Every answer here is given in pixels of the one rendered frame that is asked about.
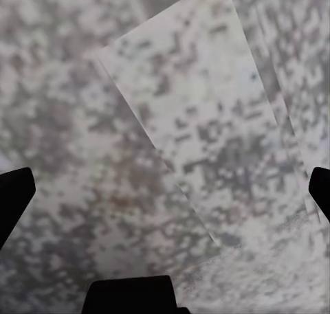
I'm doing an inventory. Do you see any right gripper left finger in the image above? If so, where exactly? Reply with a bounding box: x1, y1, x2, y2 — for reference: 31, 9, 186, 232
0, 167, 36, 249

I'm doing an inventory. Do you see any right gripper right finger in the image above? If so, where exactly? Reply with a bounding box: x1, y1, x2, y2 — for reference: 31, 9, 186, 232
309, 167, 330, 221

